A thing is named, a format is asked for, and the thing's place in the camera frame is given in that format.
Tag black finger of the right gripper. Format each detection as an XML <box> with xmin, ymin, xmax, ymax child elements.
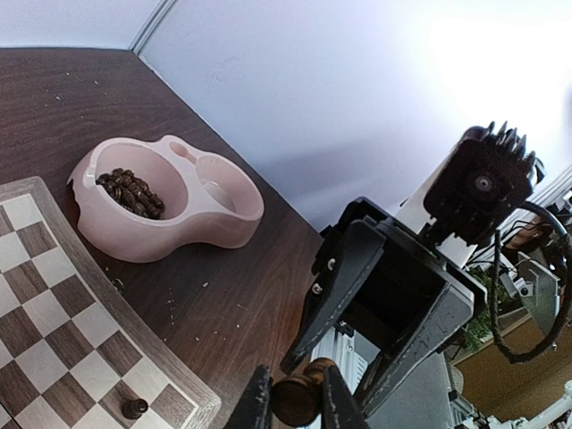
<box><xmin>280</xmin><ymin>220</ymin><xmax>385</xmax><ymax>374</ymax></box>
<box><xmin>354</xmin><ymin>284</ymin><xmax>474</xmax><ymax>419</ymax></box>

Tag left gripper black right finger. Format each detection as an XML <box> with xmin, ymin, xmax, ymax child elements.
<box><xmin>321</xmin><ymin>365</ymin><xmax>369</xmax><ymax>429</ymax></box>

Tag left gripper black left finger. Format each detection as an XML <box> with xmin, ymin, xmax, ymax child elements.
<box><xmin>223</xmin><ymin>365</ymin><xmax>273</xmax><ymax>429</ymax></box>

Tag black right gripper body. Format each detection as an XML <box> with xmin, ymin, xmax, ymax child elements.
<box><xmin>317</xmin><ymin>198</ymin><xmax>475</xmax><ymax>351</ymax></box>

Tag dark chess piece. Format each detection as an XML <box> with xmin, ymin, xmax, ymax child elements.
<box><xmin>271</xmin><ymin>357</ymin><xmax>336</xmax><ymax>428</ymax></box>

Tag dark pawn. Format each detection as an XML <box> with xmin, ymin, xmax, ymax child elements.
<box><xmin>122</xmin><ymin>399</ymin><xmax>148</xmax><ymax>420</ymax></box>

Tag wooden chess board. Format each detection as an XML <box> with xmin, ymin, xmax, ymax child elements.
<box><xmin>1</xmin><ymin>177</ymin><xmax>221</xmax><ymax>428</ymax></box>

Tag dark chess pieces pile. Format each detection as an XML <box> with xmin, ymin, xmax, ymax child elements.
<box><xmin>96</xmin><ymin>168</ymin><xmax>165</xmax><ymax>220</ymax></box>

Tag pink plastic double bowl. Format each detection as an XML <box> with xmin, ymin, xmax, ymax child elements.
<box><xmin>68</xmin><ymin>135</ymin><xmax>265</xmax><ymax>264</ymax></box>

